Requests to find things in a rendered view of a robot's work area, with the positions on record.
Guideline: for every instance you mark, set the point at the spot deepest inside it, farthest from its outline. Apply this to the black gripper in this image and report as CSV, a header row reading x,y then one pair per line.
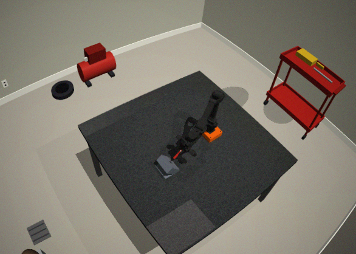
x,y
188,149

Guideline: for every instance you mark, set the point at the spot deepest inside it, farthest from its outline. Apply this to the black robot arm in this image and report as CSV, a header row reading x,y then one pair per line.
x,y
208,120

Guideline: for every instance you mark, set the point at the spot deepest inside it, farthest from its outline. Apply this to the grey sloped panel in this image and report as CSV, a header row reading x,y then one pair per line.
x,y
166,166

